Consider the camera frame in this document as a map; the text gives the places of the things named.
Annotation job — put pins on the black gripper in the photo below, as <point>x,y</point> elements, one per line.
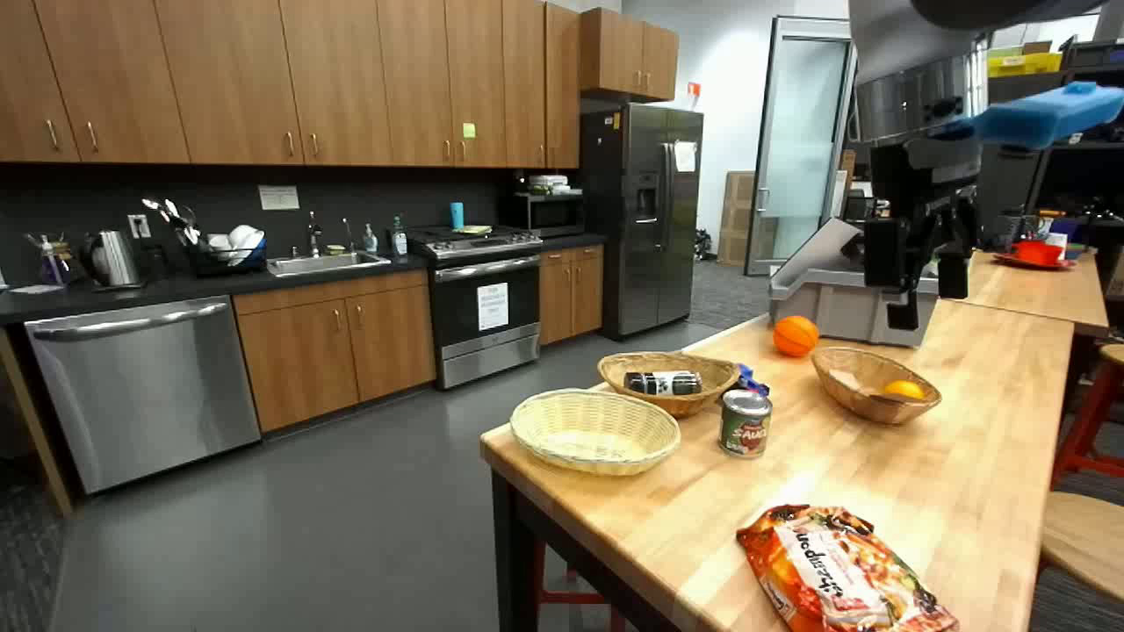
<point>918,196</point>

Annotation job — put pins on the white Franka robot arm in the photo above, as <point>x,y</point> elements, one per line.
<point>900,45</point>

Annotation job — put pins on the grey plastic bin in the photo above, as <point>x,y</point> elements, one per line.
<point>836,307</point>

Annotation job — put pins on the small orange fruit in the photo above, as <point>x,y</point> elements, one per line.
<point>903,392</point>

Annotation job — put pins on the red bowl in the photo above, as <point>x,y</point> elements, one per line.
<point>1038,253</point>

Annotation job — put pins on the large orange ball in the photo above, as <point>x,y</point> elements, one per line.
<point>794,334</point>

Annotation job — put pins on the small blue packet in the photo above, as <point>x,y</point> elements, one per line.
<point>755,379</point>

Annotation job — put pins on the frosted glass door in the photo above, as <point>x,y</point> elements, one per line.
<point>798,141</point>

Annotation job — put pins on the red metal stool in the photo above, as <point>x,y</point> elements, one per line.
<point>1086,421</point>

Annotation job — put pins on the cardboard box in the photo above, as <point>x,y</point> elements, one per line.
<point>737,223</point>

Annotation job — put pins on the tin can with label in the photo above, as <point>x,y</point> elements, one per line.
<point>745,421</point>

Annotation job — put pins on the yellow box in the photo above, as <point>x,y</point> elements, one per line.
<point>1024,59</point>

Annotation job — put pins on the black and white packet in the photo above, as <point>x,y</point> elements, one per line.
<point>661,379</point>

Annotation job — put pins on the round wooden stool seat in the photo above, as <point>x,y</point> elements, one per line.
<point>1086,540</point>

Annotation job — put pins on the orange noodle packet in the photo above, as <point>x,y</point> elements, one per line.
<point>836,572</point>

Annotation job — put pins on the stainless steel refrigerator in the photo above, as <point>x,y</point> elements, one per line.
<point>640,223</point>

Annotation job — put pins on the narrow brown base cabinet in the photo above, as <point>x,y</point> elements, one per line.
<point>572,292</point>

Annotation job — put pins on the pale woven basket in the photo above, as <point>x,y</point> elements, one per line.
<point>595,433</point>

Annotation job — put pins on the brown cabinet over refrigerator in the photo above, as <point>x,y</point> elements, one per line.
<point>626,53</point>

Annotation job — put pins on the black microwave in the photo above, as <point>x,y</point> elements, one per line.
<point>546,211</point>

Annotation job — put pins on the stainless steel oven range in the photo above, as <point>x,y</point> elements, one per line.
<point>483,310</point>

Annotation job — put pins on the red stool under table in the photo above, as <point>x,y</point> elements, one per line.
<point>575,598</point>

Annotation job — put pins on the blue cup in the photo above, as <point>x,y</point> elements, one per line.
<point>457,215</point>

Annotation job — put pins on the green sticky note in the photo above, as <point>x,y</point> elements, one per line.
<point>470,129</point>

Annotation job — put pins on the soap bottle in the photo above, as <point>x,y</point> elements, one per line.
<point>397,241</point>

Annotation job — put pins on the wide brown base cabinet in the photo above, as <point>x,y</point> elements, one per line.
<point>335,351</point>

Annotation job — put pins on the steel kitchen sink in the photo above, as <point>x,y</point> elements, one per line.
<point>326,263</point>

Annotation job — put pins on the black dish rack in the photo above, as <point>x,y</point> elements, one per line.
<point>231,249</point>

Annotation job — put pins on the stainless steel dishwasher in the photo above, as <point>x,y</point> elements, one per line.
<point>141,392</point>

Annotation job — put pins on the silver kettle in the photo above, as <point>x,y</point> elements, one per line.
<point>114,259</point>

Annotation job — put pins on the utensil holder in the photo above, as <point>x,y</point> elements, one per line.
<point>52,263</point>

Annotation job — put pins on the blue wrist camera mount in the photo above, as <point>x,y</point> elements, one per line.
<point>1043,113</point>

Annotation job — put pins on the white wall plate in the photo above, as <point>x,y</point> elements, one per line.
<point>280,196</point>

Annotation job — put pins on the brown wooden wall cabinets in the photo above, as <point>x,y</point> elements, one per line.
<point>292,76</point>

